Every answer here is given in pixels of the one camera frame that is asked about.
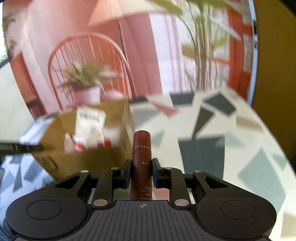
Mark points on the wooden yellow panel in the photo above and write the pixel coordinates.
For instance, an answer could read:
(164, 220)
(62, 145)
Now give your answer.
(274, 97)

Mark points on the brown cardboard box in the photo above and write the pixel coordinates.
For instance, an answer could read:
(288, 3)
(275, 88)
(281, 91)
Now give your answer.
(62, 157)

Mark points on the white shipping label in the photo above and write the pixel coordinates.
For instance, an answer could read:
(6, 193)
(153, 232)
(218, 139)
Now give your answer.
(89, 126)

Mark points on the dark red cylindrical tube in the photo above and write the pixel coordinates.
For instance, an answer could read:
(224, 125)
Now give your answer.
(141, 177)

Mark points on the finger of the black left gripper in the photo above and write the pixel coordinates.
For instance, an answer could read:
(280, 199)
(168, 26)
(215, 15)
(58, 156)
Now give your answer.
(17, 148)

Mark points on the geometric patterned tablecloth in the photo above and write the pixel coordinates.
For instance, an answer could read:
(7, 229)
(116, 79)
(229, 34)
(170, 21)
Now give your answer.
(219, 133)

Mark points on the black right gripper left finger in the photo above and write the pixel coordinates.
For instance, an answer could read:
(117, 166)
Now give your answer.
(125, 174)

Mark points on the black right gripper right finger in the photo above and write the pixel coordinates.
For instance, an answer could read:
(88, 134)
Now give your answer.
(157, 174)

